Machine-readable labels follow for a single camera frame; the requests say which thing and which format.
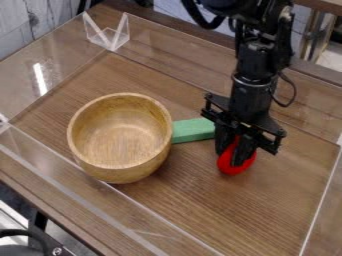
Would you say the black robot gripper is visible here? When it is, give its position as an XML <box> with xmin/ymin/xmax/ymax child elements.
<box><xmin>202</xmin><ymin>75</ymin><xmax>286</xmax><ymax>167</ymax></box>

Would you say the red felt strawberry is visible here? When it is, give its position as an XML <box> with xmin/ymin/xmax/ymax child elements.
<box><xmin>217</xmin><ymin>137</ymin><xmax>257</xmax><ymax>175</ymax></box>

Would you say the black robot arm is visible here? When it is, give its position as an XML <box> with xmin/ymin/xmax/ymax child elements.
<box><xmin>181</xmin><ymin>0</ymin><xmax>294</xmax><ymax>174</ymax></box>

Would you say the green rectangular block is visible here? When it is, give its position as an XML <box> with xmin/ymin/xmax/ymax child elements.
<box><xmin>173</xmin><ymin>118</ymin><xmax>216</xmax><ymax>144</ymax></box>

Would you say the wooden bowl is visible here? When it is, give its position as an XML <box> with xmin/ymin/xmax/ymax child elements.
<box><xmin>67</xmin><ymin>92</ymin><xmax>173</xmax><ymax>184</ymax></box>

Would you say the black table leg clamp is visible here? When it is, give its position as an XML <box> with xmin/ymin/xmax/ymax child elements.
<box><xmin>29</xmin><ymin>210</ymin><xmax>77</xmax><ymax>256</ymax></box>

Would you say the wooden furniture frame background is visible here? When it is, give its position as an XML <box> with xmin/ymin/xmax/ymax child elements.
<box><xmin>292</xmin><ymin>0</ymin><xmax>342</xmax><ymax>62</ymax></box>

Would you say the clear acrylic corner bracket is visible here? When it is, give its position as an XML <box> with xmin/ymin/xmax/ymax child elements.
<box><xmin>82</xmin><ymin>12</ymin><xmax>130</xmax><ymax>52</ymax></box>

